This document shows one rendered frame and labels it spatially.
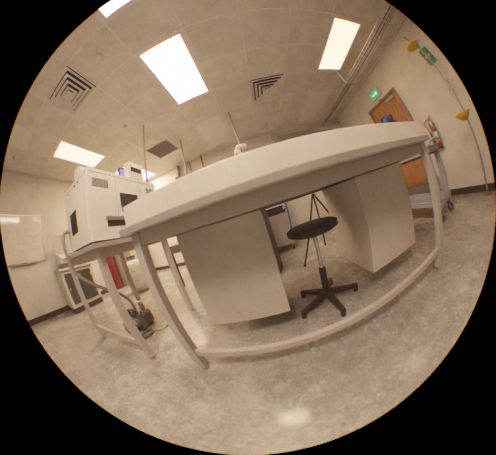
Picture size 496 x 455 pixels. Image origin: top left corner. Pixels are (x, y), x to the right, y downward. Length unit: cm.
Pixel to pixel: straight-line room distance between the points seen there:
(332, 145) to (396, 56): 328
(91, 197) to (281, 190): 117
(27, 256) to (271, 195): 411
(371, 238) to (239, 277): 81
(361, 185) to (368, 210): 16
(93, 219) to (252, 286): 109
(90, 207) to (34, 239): 302
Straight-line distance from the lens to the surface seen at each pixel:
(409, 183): 390
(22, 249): 405
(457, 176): 334
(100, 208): 124
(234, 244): 80
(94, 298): 364
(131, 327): 122
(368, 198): 100
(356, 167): 66
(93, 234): 116
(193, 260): 90
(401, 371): 89
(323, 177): 58
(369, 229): 101
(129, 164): 162
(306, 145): 56
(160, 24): 207
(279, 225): 262
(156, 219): 61
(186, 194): 55
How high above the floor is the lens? 79
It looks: 4 degrees up
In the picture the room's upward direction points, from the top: 18 degrees counter-clockwise
